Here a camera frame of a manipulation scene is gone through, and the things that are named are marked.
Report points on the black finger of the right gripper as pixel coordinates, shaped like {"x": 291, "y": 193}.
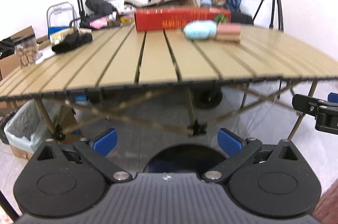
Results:
{"x": 313, "y": 106}

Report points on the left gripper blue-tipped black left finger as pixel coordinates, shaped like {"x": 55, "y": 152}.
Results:
{"x": 93, "y": 152}

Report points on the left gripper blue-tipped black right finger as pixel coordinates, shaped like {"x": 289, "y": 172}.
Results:
{"x": 241, "y": 153}

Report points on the black trash bin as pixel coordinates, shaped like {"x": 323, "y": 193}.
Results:
{"x": 186, "y": 158}

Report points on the cardboard box with liner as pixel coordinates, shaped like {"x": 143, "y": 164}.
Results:
{"x": 26, "y": 130}

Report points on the pink sponge block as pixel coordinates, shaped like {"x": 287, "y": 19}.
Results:
{"x": 228, "y": 32}

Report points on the black cloth on table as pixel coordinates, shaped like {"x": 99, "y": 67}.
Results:
{"x": 72, "y": 42}

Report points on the yellow paper box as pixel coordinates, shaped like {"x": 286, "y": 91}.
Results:
{"x": 59, "y": 36}

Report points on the clear jar with snacks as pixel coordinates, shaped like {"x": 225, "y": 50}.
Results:
{"x": 26, "y": 50}

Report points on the light blue fluffy cloth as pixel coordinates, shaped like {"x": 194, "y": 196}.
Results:
{"x": 200, "y": 30}

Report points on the red cardboard box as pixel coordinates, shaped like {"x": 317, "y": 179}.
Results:
{"x": 157, "y": 19}

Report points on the silver folding step stool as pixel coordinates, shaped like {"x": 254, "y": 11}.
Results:
{"x": 59, "y": 16}

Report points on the folding table frame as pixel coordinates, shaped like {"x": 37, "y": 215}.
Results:
{"x": 63, "y": 116}

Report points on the black bag by wall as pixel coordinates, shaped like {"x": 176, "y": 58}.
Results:
{"x": 100, "y": 7}

